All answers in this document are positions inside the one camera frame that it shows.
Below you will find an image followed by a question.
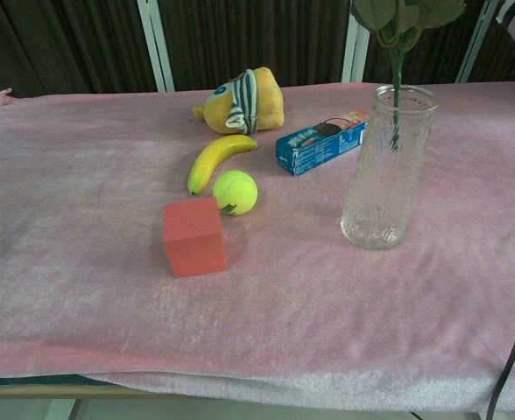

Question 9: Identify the pink rose bouquet green stem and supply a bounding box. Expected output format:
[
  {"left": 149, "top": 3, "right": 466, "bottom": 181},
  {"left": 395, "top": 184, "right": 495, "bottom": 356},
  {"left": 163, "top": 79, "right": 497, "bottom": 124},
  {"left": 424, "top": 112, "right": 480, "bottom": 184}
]
[{"left": 351, "top": 0, "right": 468, "bottom": 152}]

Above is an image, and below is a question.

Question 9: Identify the clear glass vase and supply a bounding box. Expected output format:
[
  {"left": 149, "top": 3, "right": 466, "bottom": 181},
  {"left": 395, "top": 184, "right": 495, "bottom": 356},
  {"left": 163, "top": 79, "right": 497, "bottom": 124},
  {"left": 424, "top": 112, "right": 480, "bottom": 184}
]
[{"left": 340, "top": 84, "right": 441, "bottom": 251}]

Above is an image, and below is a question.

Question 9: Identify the green tennis ball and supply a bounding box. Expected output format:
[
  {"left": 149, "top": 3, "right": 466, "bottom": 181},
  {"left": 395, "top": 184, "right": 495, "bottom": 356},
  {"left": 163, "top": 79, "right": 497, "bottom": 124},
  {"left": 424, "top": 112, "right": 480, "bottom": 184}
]
[{"left": 212, "top": 169, "right": 259, "bottom": 217}]

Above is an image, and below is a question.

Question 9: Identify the yellow banana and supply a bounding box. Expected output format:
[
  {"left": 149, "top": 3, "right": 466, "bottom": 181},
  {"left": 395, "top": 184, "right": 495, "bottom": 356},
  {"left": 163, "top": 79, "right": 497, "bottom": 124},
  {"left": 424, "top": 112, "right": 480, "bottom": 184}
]
[{"left": 187, "top": 134, "right": 258, "bottom": 197}]

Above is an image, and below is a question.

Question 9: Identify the red cube block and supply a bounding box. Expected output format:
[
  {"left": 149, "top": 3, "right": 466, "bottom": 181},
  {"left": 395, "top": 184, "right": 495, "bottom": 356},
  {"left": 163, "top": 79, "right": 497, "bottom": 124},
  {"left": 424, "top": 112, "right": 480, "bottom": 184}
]
[{"left": 162, "top": 196, "right": 229, "bottom": 278}]

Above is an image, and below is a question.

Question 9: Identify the blue cookie box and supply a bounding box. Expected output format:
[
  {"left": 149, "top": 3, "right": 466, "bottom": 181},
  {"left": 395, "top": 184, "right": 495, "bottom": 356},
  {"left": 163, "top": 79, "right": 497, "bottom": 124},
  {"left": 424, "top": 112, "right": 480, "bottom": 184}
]
[{"left": 275, "top": 108, "right": 371, "bottom": 179}]

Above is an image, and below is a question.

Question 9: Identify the pink plush tablecloth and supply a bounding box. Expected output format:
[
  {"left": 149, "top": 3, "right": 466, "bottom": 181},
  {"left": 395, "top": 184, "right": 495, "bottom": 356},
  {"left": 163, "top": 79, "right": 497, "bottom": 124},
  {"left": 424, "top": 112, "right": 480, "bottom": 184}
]
[{"left": 0, "top": 80, "right": 515, "bottom": 412}]

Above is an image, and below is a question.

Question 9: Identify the yellow plush toy striped scarf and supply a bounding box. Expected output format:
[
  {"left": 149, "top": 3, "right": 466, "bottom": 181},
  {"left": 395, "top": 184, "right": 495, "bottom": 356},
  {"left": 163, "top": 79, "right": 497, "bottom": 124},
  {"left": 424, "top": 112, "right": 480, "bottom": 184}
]
[{"left": 191, "top": 66, "right": 284, "bottom": 135}]

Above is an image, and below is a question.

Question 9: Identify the white frame post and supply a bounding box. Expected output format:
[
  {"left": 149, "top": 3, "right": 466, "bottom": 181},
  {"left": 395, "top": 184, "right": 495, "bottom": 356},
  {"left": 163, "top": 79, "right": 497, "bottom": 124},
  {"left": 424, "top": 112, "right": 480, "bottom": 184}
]
[
  {"left": 340, "top": 0, "right": 372, "bottom": 84},
  {"left": 454, "top": 0, "right": 504, "bottom": 84},
  {"left": 136, "top": 0, "right": 176, "bottom": 93}
]

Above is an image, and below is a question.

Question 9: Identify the thick black cable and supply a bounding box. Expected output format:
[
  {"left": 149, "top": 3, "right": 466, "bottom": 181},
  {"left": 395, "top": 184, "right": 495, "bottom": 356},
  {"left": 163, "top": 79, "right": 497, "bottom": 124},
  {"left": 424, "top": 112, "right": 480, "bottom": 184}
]
[{"left": 484, "top": 292, "right": 515, "bottom": 420}]

